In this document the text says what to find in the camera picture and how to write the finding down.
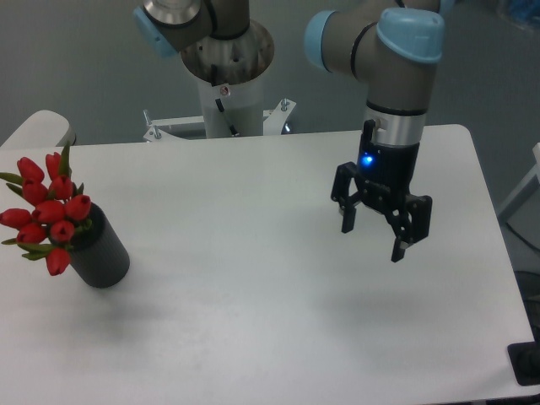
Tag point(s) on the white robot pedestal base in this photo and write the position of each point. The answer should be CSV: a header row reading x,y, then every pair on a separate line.
x,y
230,80

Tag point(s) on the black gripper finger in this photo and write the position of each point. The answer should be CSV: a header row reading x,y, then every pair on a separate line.
x,y
410,222
340,194

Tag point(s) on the black device at table edge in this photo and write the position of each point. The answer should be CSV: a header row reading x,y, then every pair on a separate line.
x,y
524,358

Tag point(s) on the white chair armrest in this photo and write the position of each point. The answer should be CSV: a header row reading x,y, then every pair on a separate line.
x,y
43,129

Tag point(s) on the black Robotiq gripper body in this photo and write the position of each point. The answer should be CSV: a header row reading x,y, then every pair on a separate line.
x,y
382,177

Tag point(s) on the blue object top right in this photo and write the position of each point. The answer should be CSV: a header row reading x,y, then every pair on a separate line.
x,y
524,13

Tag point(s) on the black ribbed cylindrical vase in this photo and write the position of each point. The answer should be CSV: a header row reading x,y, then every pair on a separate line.
x,y
98,256

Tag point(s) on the red tulip bouquet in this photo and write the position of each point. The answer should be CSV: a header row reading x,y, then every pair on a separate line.
x,y
60,210

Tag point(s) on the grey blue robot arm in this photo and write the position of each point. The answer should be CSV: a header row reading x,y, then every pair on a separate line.
x,y
392,46

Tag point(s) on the white furniture at right edge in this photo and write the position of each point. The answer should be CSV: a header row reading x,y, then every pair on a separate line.
x,y
525,188

